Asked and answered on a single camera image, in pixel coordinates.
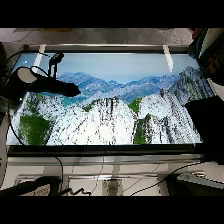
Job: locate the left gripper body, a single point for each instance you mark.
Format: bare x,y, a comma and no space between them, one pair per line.
53,86

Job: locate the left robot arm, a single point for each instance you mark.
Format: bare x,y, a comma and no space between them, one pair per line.
13,85

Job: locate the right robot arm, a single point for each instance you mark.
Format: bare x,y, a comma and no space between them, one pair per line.
206,126

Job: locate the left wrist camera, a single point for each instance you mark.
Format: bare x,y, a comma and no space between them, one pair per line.
56,58

